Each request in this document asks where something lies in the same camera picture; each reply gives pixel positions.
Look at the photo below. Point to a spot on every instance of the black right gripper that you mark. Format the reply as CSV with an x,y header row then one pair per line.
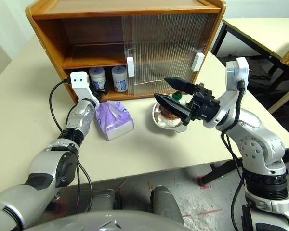
x,y
203,106

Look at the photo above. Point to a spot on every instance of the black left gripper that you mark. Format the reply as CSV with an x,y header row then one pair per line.
x,y
98,92

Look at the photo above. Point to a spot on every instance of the white jar with blue label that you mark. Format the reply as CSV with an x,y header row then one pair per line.
x,y
97,75
120,80

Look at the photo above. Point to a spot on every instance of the white plush with green hat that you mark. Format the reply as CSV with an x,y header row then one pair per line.
x,y
168,122

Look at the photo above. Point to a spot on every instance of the purple tissue pack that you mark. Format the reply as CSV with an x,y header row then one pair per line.
x,y
113,118

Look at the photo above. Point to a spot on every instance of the steel bowl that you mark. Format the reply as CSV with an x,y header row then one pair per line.
x,y
180,130

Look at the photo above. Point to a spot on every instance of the ribbed clear sliding door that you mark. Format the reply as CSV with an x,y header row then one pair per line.
x,y
144,48
207,36

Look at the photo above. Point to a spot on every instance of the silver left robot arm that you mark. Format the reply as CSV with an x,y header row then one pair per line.
x,y
43,166

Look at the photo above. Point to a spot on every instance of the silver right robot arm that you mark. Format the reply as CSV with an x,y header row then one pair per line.
x,y
260,144

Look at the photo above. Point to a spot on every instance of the wooden cabinet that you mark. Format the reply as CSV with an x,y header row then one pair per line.
x,y
125,9

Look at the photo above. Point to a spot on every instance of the black table leg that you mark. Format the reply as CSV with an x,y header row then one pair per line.
x,y
221,170

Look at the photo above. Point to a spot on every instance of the grey right robot leg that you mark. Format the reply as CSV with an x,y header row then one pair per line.
x,y
166,204

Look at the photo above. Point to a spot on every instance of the grey robot leg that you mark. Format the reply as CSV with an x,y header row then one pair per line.
x,y
166,204
106,201

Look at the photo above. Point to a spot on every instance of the grey left robot leg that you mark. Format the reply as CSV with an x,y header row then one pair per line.
x,y
106,201

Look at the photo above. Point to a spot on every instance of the silver robot torso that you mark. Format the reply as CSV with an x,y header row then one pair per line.
x,y
106,221

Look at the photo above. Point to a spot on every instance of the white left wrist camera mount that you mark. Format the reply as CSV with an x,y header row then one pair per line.
x,y
80,84

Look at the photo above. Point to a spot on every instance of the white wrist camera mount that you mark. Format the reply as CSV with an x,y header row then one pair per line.
x,y
233,96
80,84

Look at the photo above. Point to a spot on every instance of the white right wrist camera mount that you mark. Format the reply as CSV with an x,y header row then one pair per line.
x,y
233,96

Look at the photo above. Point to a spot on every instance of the beige table with black frame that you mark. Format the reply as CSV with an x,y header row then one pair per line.
x,y
255,33

